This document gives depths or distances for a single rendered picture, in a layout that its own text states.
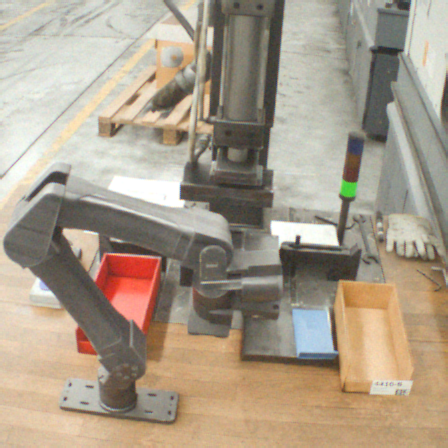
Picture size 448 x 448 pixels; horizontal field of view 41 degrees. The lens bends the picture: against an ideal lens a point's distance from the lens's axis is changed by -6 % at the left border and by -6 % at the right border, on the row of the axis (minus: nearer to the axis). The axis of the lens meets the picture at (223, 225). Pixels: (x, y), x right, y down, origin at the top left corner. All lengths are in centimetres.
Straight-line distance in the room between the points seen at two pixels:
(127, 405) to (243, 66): 61
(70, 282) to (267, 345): 44
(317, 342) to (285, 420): 19
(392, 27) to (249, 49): 316
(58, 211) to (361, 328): 70
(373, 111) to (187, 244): 362
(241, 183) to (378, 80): 320
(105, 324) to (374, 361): 53
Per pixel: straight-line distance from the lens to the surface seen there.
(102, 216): 83
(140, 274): 135
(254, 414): 109
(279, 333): 122
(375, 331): 129
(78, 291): 91
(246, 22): 110
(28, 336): 124
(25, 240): 84
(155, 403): 108
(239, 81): 114
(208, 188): 121
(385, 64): 430
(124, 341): 95
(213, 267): 86
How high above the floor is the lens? 171
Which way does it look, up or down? 31 degrees down
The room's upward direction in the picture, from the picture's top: 4 degrees clockwise
